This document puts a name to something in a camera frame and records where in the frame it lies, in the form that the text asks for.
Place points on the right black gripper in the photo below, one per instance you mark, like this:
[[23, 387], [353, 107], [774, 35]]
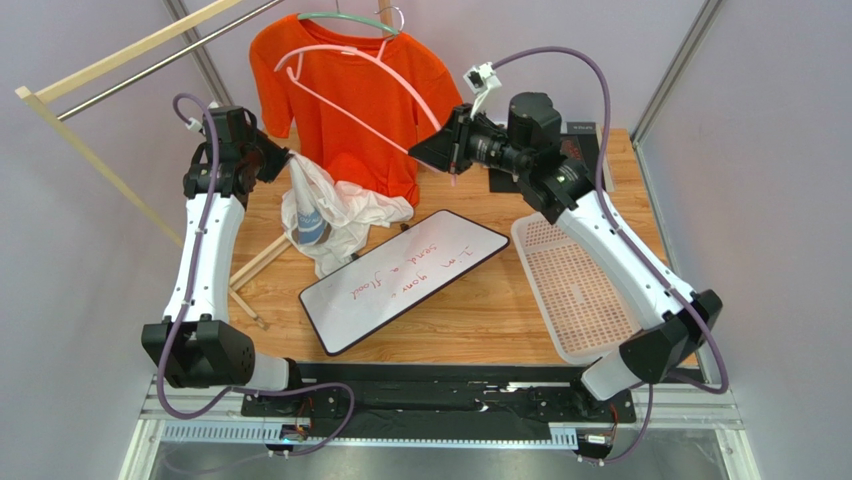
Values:
[[457, 139]]

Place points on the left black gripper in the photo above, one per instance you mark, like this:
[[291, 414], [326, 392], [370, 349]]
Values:
[[278, 157]]

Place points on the white printed t shirt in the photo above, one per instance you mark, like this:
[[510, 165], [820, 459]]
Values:
[[327, 220]]

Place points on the pink clothes hanger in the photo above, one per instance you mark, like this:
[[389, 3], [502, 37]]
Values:
[[359, 73]]

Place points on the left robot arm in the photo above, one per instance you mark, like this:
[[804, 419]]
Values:
[[194, 342]]

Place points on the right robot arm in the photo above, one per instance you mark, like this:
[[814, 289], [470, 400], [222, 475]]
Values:
[[675, 320]]

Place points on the orange t shirt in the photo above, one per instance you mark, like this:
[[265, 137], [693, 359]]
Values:
[[346, 126]]

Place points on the green clothes hanger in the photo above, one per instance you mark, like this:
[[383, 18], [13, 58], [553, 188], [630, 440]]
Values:
[[387, 28]]

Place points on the dark red cover book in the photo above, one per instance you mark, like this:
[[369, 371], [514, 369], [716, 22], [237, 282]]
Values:
[[571, 148]]

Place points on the large black book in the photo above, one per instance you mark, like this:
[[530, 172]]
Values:
[[589, 135]]

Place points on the whiteboard with red writing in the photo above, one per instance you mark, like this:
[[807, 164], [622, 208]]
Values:
[[360, 298]]

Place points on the white plastic basket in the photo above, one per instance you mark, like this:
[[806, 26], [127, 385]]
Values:
[[584, 313]]

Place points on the wooden clothes rack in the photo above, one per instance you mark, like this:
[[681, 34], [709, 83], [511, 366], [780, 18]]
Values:
[[78, 255]]

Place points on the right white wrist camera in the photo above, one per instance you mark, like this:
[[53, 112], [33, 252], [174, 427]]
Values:
[[482, 81]]

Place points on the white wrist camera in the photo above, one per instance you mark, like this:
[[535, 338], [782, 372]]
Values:
[[482, 81], [195, 125]]

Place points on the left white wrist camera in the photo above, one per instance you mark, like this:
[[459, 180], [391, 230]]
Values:
[[195, 125]]

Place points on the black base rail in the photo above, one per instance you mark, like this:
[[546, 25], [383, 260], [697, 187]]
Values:
[[446, 404]]

